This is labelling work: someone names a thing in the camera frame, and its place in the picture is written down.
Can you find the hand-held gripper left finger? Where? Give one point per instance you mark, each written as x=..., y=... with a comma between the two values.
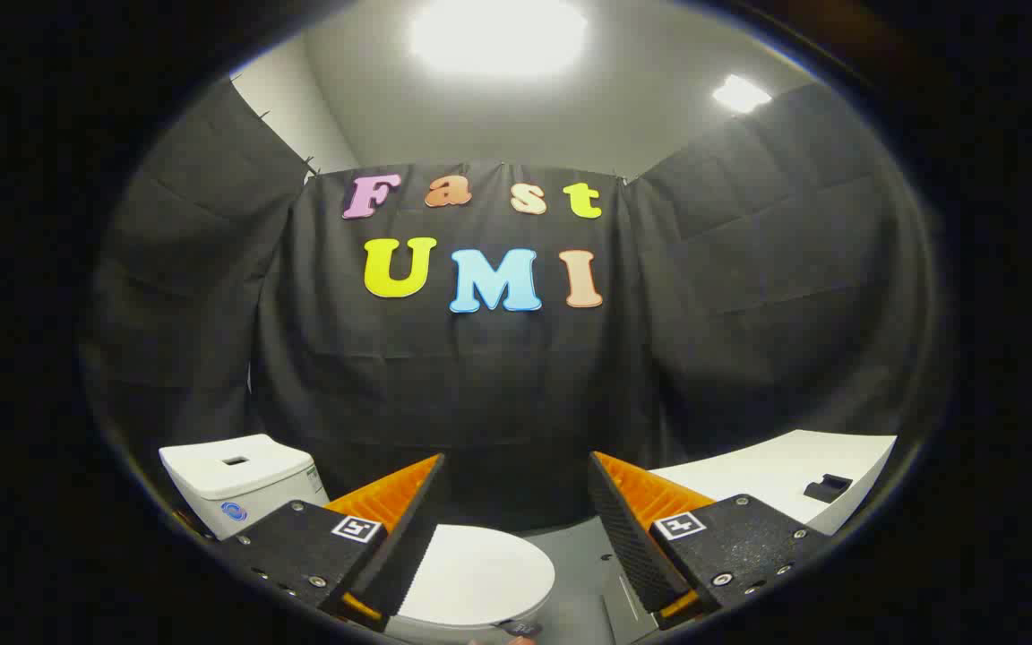
x=408, y=537

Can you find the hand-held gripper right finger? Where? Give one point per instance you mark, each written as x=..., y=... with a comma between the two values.
x=625, y=528

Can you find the black backdrop cloth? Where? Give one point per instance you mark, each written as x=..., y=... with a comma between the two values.
x=498, y=385

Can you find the large ceiling light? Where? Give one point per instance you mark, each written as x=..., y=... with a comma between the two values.
x=498, y=36

